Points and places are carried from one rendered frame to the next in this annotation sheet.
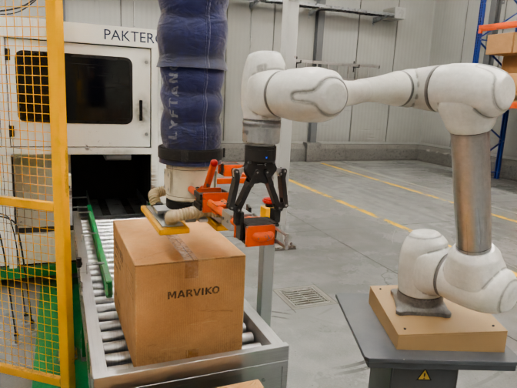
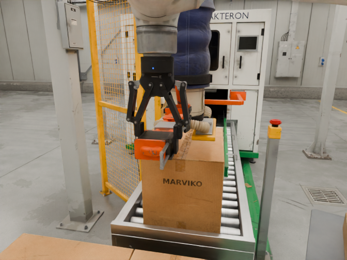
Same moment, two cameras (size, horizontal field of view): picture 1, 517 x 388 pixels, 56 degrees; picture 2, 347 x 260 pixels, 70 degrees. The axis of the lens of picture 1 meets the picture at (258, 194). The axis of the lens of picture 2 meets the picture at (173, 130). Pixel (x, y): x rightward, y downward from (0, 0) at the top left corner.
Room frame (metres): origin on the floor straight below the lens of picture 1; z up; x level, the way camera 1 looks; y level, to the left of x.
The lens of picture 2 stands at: (0.67, -0.36, 1.40)
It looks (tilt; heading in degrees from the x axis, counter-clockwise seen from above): 16 degrees down; 34
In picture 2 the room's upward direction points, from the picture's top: straight up
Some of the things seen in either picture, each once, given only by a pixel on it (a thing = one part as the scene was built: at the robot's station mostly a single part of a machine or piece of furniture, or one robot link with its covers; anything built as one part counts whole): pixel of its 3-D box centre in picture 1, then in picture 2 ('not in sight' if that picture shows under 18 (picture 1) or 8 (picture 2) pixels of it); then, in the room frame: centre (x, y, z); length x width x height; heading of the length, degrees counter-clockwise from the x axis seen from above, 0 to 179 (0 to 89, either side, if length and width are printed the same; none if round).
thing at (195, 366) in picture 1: (198, 366); (179, 235); (1.54, 0.18, 0.58); 0.70 x 0.03 x 0.06; 113
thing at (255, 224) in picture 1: (254, 231); (154, 144); (1.13, 0.01, 1.20); 0.08 x 0.07 x 0.05; 24
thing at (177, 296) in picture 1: (172, 282); (188, 171); (1.88, 0.34, 0.75); 0.60 x 0.40 x 0.40; 24
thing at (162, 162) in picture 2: (265, 223); (178, 139); (1.20, -0.02, 1.20); 0.31 x 0.03 x 0.05; 24
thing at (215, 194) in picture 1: (211, 199); (177, 114); (1.46, 0.14, 1.20); 0.10 x 0.08 x 0.06; 114
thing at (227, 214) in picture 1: (236, 219); (167, 131); (1.26, 0.06, 1.19); 0.07 x 0.07 x 0.04; 24
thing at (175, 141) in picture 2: (273, 222); (176, 139); (1.16, -0.04, 1.22); 0.03 x 0.01 x 0.07; 23
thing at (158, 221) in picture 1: (163, 214); not in sight; (1.65, 0.33, 1.10); 0.34 x 0.10 x 0.05; 24
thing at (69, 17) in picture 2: not in sight; (72, 27); (1.88, 1.31, 1.62); 0.20 x 0.05 x 0.30; 23
